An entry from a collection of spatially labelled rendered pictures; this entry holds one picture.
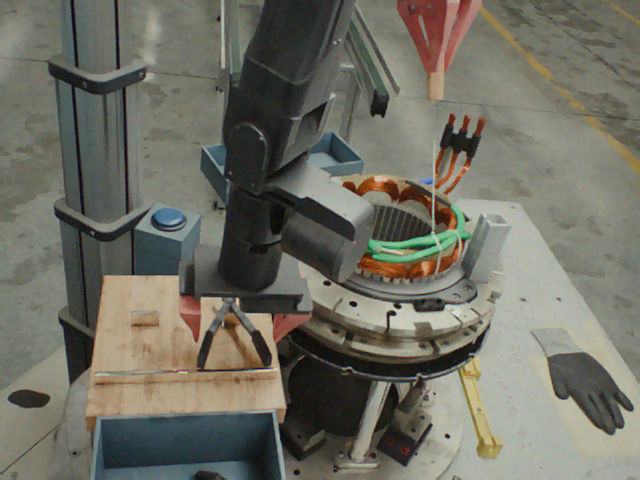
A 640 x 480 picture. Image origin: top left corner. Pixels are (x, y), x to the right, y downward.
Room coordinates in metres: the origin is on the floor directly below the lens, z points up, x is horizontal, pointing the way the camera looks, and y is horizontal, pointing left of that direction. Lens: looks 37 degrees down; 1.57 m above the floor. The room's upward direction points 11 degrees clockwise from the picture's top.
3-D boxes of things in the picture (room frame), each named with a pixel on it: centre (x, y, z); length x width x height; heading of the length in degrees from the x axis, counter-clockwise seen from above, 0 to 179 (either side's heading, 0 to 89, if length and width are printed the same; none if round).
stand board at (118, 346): (0.47, 0.11, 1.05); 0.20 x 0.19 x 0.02; 16
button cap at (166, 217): (0.71, 0.21, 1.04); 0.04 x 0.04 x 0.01
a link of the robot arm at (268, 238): (0.46, 0.05, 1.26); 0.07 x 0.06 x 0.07; 66
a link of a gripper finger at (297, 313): (0.47, 0.03, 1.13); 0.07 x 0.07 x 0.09; 17
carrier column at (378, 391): (0.55, -0.12, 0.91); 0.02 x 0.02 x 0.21
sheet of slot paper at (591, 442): (0.81, -0.53, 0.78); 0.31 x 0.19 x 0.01; 13
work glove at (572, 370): (0.82, -0.51, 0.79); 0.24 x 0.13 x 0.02; 13
